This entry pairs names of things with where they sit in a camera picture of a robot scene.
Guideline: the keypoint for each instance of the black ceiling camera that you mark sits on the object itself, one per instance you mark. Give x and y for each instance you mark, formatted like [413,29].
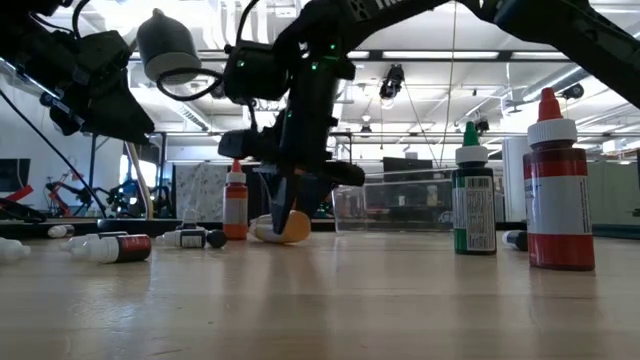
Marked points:
[391,82]

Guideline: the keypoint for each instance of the clear plastic container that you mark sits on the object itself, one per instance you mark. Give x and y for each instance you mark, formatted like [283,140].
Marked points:
[390,200]

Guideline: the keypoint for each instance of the red food coloring bottle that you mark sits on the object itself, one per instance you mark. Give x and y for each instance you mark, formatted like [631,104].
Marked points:
[557,200]

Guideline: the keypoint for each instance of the black monitor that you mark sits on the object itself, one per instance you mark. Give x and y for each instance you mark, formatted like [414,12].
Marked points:
[407,165]

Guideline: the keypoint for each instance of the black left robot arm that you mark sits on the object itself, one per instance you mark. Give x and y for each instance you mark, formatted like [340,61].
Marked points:
[30,45]

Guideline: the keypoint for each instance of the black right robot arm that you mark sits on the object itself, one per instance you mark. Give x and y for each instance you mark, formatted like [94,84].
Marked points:
[575,30]

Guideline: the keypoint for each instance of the green food coloring bottle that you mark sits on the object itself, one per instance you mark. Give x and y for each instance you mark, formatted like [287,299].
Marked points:
[474,210]

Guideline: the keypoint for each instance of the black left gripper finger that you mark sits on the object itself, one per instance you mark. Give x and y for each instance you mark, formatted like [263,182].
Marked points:
[125,120]

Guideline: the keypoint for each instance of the small red dropper bottle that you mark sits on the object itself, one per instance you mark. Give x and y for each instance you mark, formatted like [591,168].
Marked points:
[130,248]

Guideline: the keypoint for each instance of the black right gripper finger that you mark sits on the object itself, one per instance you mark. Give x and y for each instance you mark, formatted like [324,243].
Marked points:
[285,205]
[315,192]

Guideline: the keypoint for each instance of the orange food coloring bottle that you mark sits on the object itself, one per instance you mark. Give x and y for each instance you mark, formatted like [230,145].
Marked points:
[235,210]

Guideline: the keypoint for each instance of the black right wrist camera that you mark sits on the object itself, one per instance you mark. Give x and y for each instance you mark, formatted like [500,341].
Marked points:
[255,70]

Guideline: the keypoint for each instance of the yellow food coloring bottle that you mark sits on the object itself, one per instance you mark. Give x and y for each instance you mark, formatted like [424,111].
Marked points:
[296,229]

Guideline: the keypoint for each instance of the black aluminium table frame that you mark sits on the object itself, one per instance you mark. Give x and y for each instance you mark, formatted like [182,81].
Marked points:
[617,231]

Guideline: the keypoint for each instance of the black ceiling truss beam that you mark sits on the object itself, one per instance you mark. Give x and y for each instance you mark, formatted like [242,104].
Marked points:
[440,55]

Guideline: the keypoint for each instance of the white pillar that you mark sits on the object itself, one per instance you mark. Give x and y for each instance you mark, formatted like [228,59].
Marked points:
[512,175]

